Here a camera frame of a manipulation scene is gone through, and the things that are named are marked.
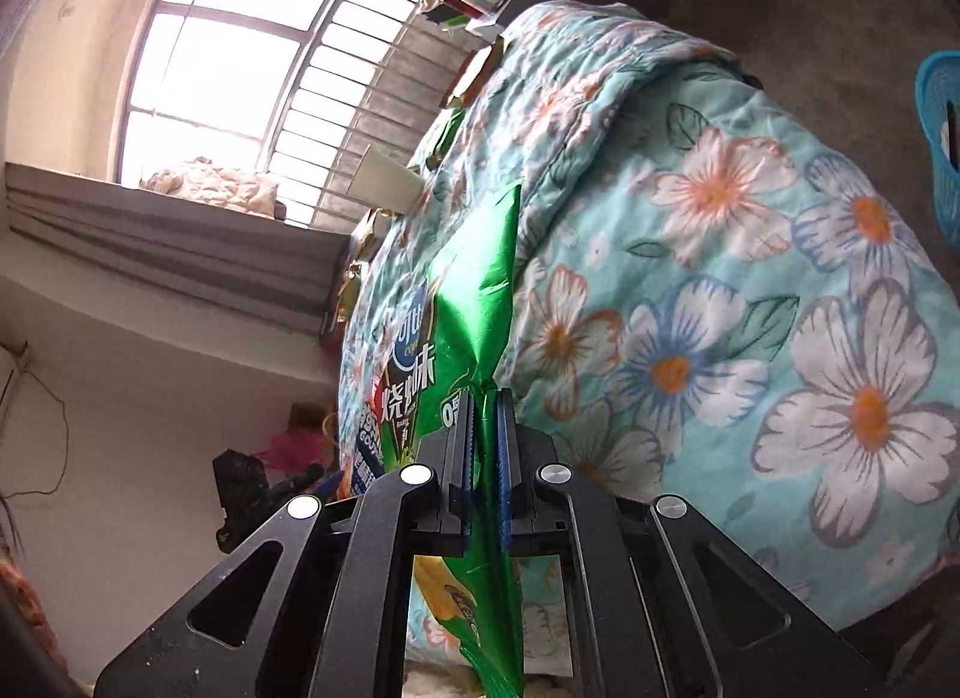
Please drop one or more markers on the green snack packet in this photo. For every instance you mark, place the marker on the green snack packet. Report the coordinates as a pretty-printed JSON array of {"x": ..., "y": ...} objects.
[{"x": 444, "y": 136}]

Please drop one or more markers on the pink plastic bag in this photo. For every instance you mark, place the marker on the pink plastic bag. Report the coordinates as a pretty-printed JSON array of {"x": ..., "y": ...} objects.
[{"x": 296, "y": 451}]

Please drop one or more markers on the green chip bag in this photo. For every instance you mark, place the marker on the green chip bag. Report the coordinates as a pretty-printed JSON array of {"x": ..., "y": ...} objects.
[{"x": 465, "y": 323}]

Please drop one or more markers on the blue plastic wastebasket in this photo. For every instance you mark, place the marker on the blue plastic wastebasket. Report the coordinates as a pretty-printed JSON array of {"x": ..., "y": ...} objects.
[{"x": 937, "y": 166}]

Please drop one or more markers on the white paper cup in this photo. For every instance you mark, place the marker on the white paper cup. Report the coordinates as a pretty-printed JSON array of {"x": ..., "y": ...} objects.
[{"x": 382, "y": 181}]

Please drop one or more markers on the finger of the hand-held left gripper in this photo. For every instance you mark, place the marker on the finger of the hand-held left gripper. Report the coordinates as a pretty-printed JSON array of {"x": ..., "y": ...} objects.
[{"x": 326, "y": 484}]

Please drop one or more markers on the cream quilted jacket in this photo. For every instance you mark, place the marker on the cream quilted jacket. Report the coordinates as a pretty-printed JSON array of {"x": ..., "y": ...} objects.
[{"x": 210, "y": 184}]

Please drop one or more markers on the floral turquoise blanket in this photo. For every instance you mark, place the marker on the floral turquoise blanket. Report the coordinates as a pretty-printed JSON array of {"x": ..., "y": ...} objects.
[{"x": 675, "y": 218}]

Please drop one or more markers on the metal window railing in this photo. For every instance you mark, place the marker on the metal window railing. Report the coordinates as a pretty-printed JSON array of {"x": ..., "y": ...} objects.
[{"x": 360, "y": 68}]

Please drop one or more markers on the window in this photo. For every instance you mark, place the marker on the window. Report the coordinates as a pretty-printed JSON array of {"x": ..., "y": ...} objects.
[{"x": 225, "y": 31}]

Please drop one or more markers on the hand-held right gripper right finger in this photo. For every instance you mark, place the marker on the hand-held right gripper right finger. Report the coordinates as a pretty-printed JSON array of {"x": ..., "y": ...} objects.
[{"x": 506, "y": 480}]

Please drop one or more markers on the grey curtain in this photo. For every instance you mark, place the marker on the grey curtain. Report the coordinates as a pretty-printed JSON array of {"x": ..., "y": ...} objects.
[{"x": 172, "y": 248}]

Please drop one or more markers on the brown snack packet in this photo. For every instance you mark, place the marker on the brown snack packet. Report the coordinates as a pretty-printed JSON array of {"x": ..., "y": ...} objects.
[{"x": 472, "y": 72}]

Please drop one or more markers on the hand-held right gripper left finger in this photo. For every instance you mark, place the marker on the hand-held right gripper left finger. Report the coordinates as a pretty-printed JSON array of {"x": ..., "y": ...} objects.
[{"x": 450, "y": 480}]

